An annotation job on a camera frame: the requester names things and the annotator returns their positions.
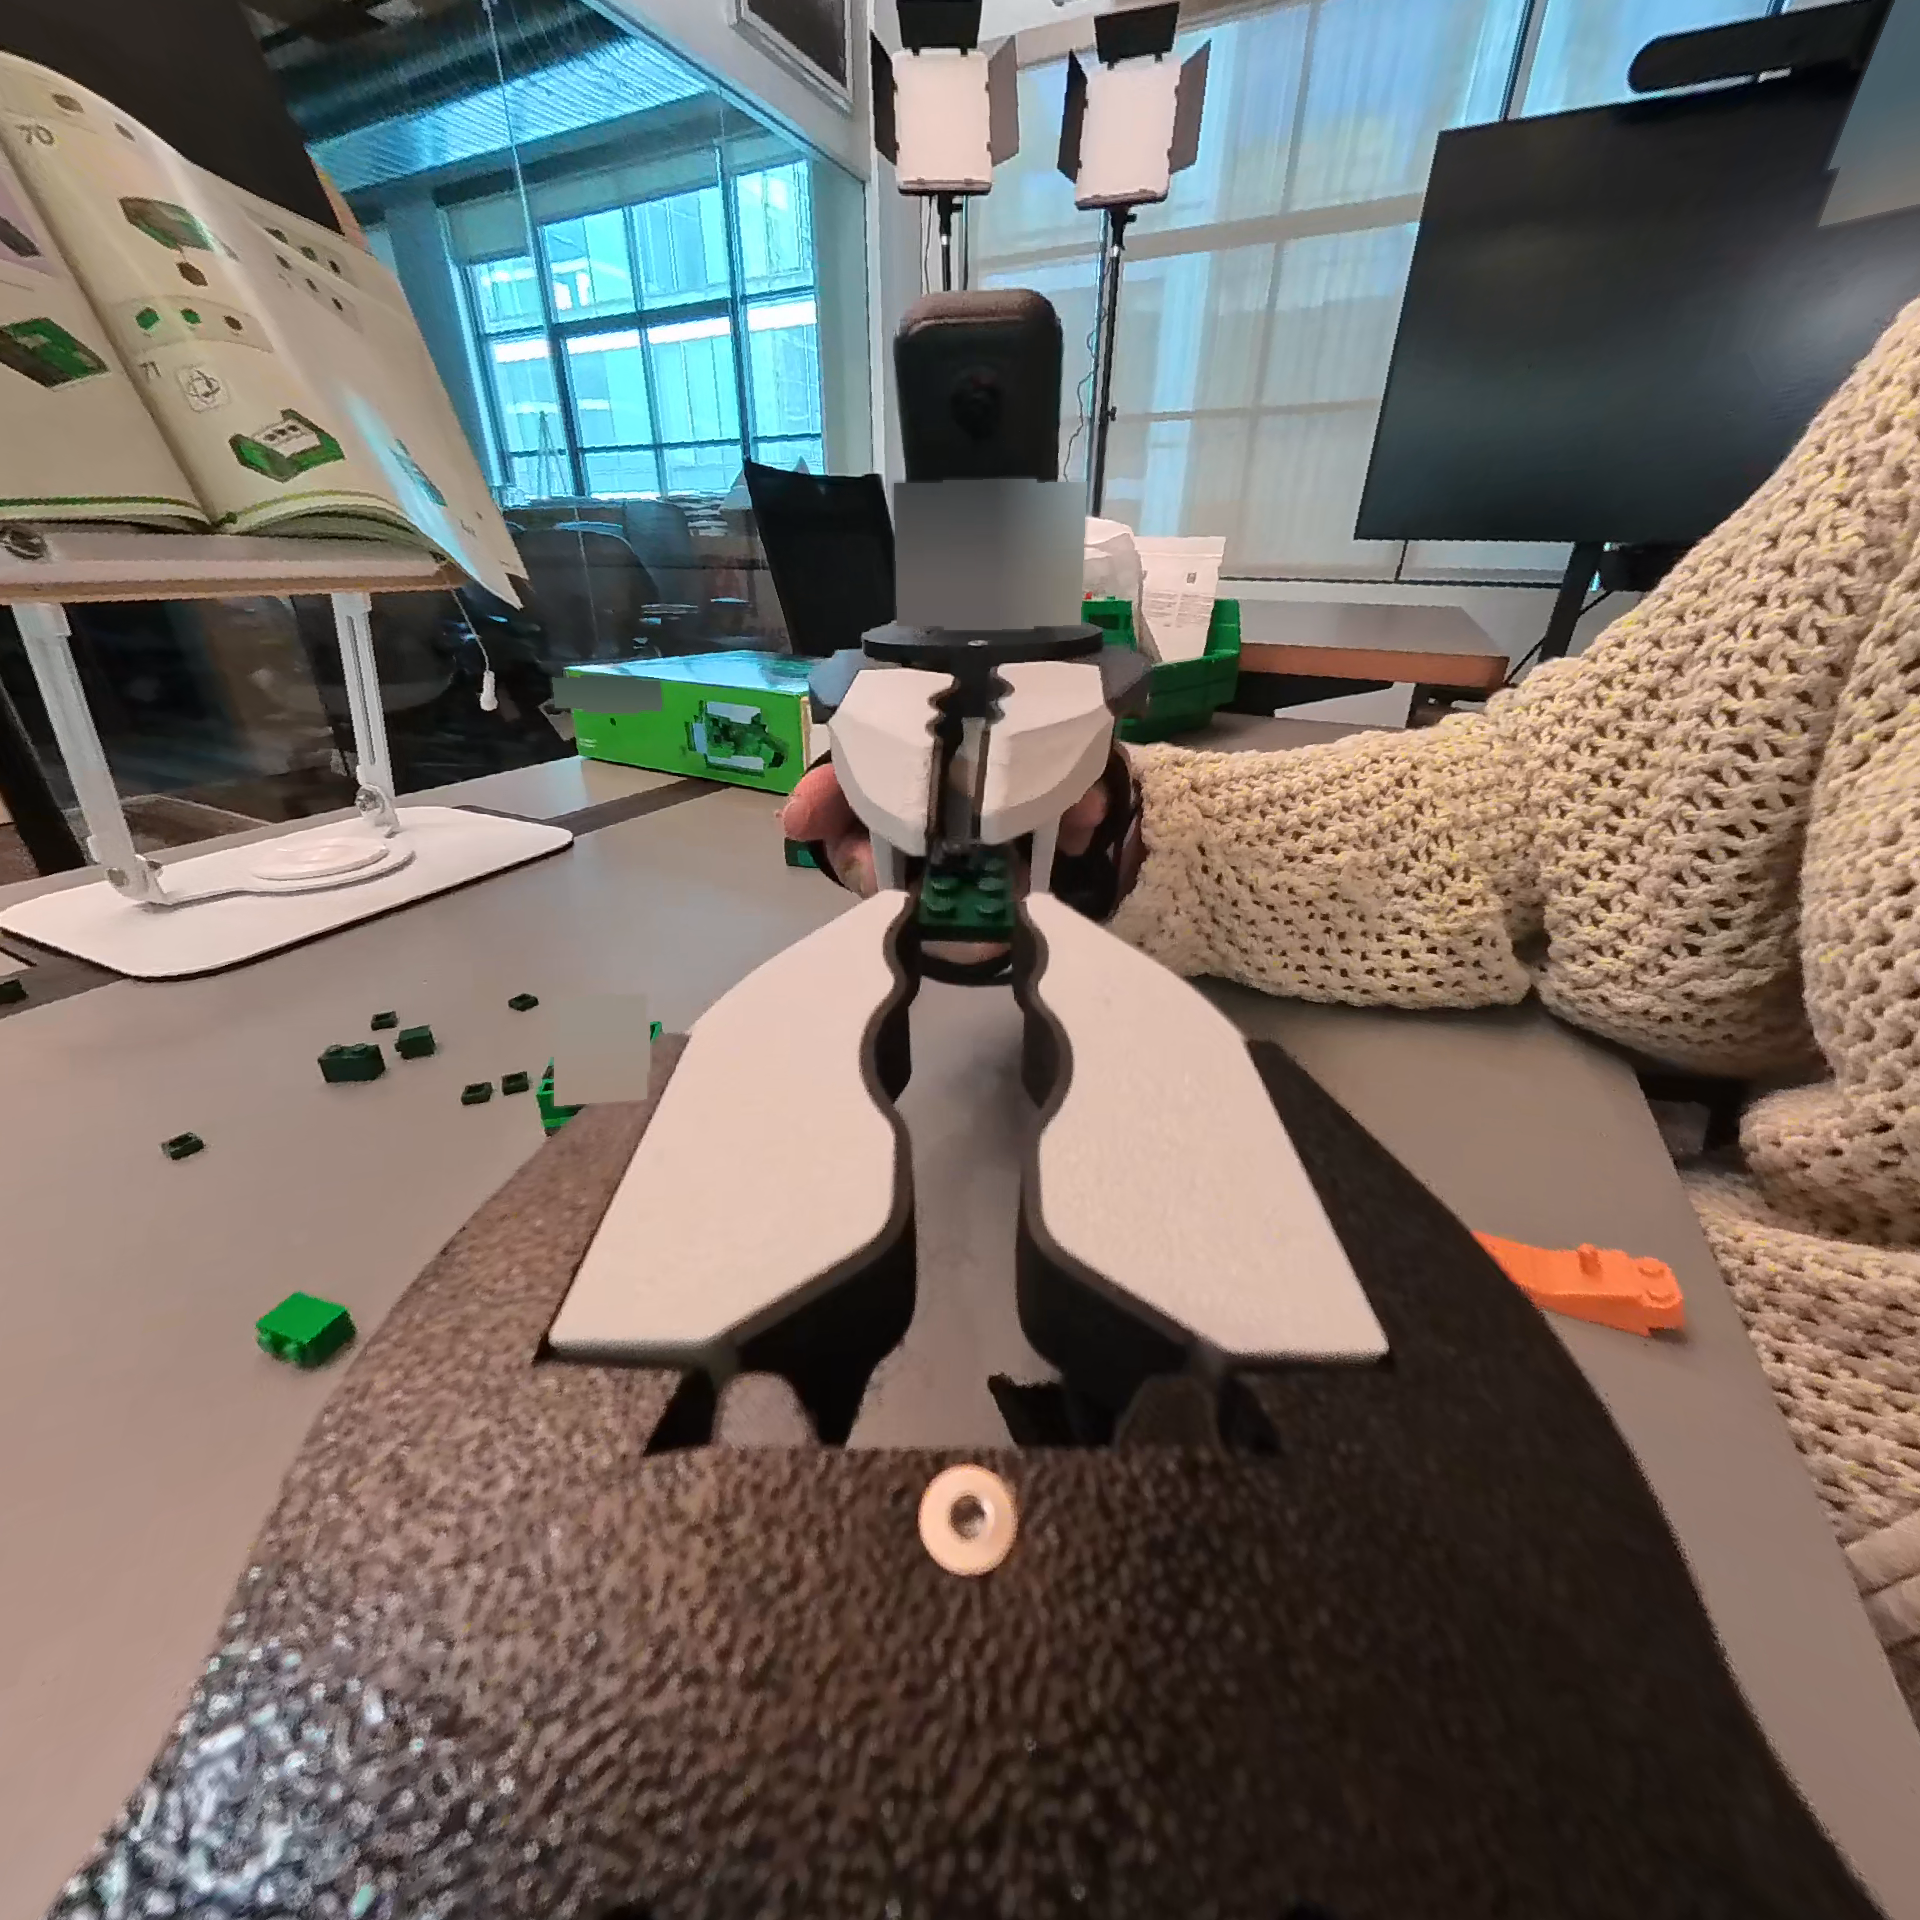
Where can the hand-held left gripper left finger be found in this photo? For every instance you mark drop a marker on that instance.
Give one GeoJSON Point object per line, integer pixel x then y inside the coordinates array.
{"type": "Point", "coordinates": [736, 1200]}

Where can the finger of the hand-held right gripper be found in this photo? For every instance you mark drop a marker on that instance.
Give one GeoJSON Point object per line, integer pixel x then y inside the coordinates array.
{"type": "Point", "coordinates": [885, 750]}
{"type": "Point", "coordinates": [1051, 750]}

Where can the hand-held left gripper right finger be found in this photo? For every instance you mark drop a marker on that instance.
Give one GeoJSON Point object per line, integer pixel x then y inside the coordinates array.
{"type": "Point", "coordinates": [1199, 1200]}

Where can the dark green lego assembly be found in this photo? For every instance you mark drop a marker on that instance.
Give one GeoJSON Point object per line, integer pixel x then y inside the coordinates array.
{"type": "Point", "coordinates": [969, 899]}

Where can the person's right forearm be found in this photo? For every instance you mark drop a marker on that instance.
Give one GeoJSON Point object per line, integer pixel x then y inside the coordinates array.
{"type": "Point", "coordinates": [1501, 812]}

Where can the green lego face block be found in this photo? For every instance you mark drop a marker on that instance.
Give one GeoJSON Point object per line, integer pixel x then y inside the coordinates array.
{"type": "Point", "coordinates": [558, 1118]}

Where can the green cardboard lego box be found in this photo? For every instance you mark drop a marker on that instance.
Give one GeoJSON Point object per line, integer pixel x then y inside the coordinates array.
{"type": "Point", "coordinates": [645, 744]}

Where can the scattered small dark lego pieces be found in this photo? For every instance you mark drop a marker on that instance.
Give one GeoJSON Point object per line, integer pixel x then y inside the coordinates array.
{"type": "Point", "coordinates": [351, 1064]}

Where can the bright green lego brick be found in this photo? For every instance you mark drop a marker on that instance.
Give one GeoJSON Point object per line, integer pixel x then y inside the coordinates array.
{"type": "Point", "coordinates": [307, 1327]}

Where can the open lego instruction booklet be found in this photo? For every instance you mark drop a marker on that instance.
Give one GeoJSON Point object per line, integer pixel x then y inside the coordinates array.
{"type": "Point", "coordinates": [180, 301]}

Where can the person's right hand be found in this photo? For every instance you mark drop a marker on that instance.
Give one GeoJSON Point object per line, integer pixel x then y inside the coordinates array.
{"type": "Point", "coordinates": [819, 818]}

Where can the green plastic storage bin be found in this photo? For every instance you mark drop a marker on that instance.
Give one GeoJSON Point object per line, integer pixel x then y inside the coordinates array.
{"type": "Point", "coordinates": [1185, 691]}

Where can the white paper sheets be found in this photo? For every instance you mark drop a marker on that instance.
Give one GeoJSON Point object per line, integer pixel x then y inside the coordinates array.
{"type": "Point", "coordinates": [1179, 585]}

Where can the studio panel light on stand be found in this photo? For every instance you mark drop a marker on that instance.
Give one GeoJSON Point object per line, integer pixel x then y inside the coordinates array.
{"type": "Point", "coordinates": [945, 105]}
{"type": "Point", "coordinates": [1133, 121]}

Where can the dark office chairs row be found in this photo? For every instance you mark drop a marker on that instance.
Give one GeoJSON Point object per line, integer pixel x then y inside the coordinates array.
{"type": "Point", "coordinates": [629, 571]}

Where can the orange brick separator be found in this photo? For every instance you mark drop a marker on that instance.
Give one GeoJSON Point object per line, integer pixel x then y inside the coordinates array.
{"type": "Point", "coordinates": [1574, 1283]}

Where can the white book stand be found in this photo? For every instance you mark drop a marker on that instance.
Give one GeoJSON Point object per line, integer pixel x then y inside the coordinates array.
{"type": "Point", "coordinates": [451, 863]}

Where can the large black display screen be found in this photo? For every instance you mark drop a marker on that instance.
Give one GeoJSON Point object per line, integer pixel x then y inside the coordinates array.
{"type": "Point", "coordinates": [1620, 331]}

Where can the black video bar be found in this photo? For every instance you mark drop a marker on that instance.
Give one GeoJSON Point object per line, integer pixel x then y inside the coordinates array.
{"type": "Point", "coordinates": [1755, 52]}

